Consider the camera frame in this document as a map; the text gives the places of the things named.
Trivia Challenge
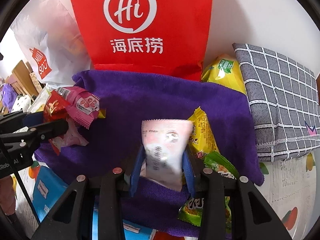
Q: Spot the green snack packet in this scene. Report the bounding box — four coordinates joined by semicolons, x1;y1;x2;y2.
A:
178;151;239;234

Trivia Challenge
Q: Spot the red small snack packet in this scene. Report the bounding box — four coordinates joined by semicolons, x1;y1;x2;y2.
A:
43;90;69;155

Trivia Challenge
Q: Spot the pale pink peach cake packet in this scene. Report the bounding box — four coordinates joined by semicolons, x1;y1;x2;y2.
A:
49;118;88;155

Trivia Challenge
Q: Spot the yellow triangular snack packet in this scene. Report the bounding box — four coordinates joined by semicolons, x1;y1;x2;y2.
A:
188;107;219;159

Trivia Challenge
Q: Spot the magenta yellow snack packet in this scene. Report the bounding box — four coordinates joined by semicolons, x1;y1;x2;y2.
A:
55;86;106;129

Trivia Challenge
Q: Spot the white pink small snack packet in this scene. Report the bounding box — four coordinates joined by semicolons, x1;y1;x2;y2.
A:
142;119;193;192

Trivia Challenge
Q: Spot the person left hand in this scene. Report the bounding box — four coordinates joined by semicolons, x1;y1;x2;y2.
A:
0;176;16;216

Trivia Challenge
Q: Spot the black white spotted cushion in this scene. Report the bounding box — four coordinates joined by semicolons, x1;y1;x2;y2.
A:
10;95;31;113

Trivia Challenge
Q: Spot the wooden chair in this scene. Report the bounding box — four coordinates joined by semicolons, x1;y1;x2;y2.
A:
5;60;39;100

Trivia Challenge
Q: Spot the patterned book box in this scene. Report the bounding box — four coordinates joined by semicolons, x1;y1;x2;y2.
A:
29;72;43;94

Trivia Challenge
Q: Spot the blue tissue pack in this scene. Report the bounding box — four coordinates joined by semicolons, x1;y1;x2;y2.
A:
28;164;156;239

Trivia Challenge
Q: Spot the fruit print tablecloth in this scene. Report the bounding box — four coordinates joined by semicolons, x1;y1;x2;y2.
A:
15;87;320;240

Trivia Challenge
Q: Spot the purple towel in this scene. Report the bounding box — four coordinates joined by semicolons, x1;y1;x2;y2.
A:
34;69;265;238

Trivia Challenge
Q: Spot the white Miniso plastic bag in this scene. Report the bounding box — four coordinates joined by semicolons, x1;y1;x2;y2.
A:
10;0;91;86

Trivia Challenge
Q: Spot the grey checked folded cloth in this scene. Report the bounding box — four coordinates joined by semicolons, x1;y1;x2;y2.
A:
233;43;319;162

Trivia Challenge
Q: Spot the yellow green chip bag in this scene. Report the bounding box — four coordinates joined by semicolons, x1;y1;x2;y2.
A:
201;54;246;95

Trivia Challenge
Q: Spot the red Haidilao paper bag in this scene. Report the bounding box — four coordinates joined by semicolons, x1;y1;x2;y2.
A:
71;0;213;81

